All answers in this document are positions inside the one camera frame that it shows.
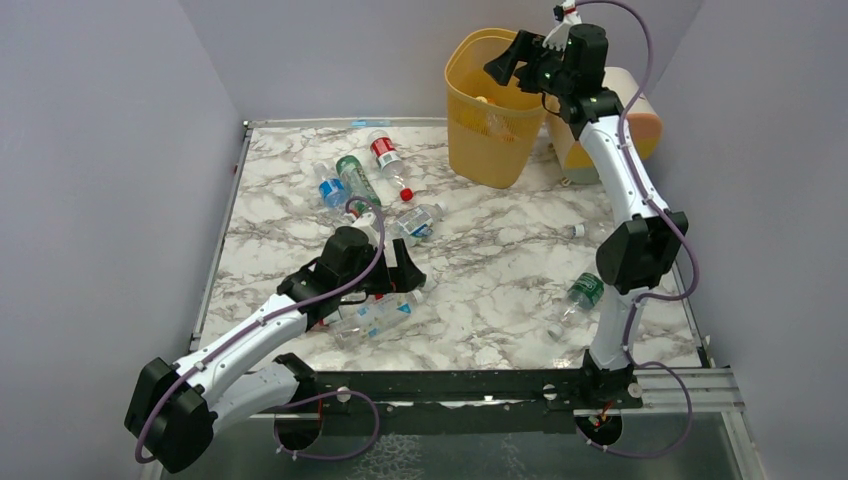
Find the orange cap juice bottle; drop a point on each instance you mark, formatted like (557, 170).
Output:
(498, 127)

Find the red label clear bottle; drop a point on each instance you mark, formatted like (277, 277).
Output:
(390, 163)

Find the blue label clear bottle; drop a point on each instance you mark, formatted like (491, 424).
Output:
(332, 192)

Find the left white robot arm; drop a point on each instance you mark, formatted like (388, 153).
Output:
(178, 407)

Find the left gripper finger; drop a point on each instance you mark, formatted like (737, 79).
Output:
(372, 225)
(406, 276)

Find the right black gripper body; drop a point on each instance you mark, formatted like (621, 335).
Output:
(527, 63)

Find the crushed clear water bottle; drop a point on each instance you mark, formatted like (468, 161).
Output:
(416, 225)

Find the green label crushed bottle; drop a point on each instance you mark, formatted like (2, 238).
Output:
(581, 298)

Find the green label tall bottle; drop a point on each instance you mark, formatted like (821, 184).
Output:
(353, 176)

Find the blue white label bottle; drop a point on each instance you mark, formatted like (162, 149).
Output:
(361, 323)

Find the red label bottle near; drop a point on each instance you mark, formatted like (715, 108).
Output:
(331, 319)

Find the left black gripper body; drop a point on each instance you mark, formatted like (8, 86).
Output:
(395, 273)

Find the yellow mesh plastic bin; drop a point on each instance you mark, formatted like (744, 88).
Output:
(473, 153)

